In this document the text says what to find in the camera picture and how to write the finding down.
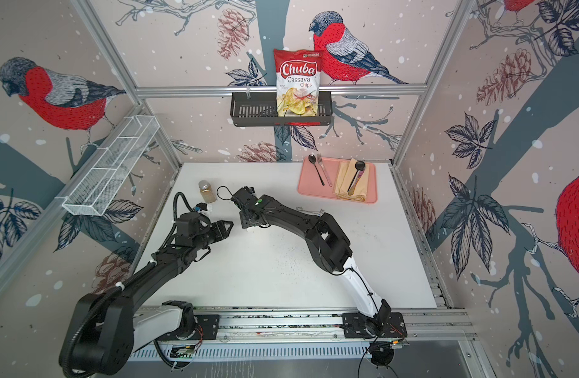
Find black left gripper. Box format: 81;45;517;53
192;219;234;251

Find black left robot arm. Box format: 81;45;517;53
59;208;234;377

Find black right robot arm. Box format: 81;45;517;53
231;187;392;338

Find glass spice jar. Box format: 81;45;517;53
198;180;217;203

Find pink plastic tray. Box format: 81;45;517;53
297;157;378;204

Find black spoon on tray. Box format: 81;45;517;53
308;154;325;186

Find silver fork on tray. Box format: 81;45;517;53
316;154;332;187

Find beige folded cloth napkin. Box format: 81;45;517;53
334;159;369;202

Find black spoon on napkin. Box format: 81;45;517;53
347;161;366;195

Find red Chuba cassava chips bag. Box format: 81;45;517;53
274;50;323;117

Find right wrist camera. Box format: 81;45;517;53
231;187;258;210

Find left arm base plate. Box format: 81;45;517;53
157;314;220;342

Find black wire wall basket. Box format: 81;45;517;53
230;90;334;128

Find white wire mesh shelf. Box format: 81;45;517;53
63;115;160;216

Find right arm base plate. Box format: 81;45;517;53
340;312;408;340

